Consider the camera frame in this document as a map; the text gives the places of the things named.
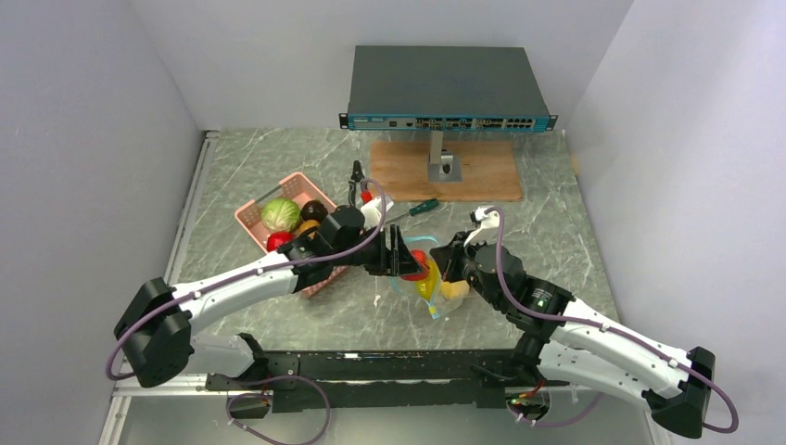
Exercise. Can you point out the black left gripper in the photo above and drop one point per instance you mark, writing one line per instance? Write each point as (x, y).
(398, 261)

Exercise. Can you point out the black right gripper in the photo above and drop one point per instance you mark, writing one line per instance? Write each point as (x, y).
(449, 256)

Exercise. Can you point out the clear zip top bag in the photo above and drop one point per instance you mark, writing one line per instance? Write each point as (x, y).
(439, 297)

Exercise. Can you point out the red round fruit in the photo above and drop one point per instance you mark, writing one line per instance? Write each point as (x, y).
(277, 239)

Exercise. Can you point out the brown potato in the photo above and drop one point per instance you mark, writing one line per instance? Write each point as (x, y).
(306, 228)

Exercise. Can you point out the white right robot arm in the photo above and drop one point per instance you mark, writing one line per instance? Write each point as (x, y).
(564, 339)

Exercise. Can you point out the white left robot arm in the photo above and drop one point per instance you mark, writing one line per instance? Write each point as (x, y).
(156, 333)

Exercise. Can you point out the wooden board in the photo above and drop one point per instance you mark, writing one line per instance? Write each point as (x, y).
(480, 171)

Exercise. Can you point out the dark purple plum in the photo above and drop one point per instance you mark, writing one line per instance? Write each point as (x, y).
(314, 210)

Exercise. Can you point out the green cabbage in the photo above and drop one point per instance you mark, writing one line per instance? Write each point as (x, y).
(280, 214)

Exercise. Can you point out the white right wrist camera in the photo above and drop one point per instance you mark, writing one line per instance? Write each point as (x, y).
(487, 221)

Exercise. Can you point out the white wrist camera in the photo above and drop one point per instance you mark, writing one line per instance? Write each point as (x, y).
(487, 221)
(371, 209)

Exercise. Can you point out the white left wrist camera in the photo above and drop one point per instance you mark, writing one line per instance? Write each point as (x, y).
(371, 209)

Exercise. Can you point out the green handled screwdriver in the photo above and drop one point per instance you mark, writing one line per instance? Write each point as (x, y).
(423, 207)

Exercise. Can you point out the black handled pliers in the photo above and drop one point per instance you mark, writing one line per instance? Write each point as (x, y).
(357, 190)

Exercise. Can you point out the metal stand post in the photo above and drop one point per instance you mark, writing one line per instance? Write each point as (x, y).
(443, 165)

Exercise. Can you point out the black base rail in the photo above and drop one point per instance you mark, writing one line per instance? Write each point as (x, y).
(302, 380)

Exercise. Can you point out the grey network switch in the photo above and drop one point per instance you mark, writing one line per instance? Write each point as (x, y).
(445, 88)

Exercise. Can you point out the aluminium frame rail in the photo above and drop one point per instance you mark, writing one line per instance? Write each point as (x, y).
(120, 404)

